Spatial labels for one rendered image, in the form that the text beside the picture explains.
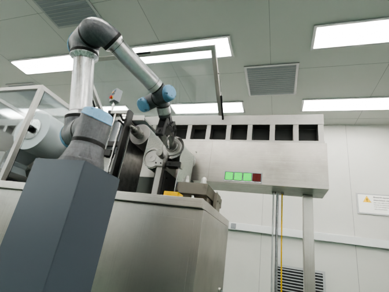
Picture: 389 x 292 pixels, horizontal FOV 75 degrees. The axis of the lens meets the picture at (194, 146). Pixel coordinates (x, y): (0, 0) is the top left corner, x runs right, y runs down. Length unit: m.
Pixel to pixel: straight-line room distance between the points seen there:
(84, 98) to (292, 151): 1.27
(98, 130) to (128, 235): 0.50
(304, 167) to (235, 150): 0.45
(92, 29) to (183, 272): 1.01
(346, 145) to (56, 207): 4.09
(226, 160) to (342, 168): 2.75
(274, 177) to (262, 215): 2.34
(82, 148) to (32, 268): 0.37
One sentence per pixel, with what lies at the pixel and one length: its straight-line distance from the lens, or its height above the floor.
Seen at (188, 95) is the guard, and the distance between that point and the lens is 1.97.
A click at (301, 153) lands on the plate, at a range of 1.78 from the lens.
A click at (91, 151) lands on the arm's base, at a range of 0.93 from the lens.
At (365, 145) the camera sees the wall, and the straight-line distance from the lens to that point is 4.51.
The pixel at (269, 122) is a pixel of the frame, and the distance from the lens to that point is 1.87.
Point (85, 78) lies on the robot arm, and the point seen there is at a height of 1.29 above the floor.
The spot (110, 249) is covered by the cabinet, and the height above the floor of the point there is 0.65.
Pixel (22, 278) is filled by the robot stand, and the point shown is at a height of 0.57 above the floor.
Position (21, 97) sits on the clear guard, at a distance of 2.21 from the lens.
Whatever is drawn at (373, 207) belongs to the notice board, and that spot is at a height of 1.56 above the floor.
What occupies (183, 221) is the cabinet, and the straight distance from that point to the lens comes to 1.12.
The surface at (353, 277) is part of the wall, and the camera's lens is 4.08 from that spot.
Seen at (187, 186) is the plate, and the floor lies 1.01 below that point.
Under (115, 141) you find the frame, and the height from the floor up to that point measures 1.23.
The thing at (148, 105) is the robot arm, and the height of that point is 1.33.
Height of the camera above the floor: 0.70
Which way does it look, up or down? 22 degrees up
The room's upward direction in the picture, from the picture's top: 9 degrees clockwise
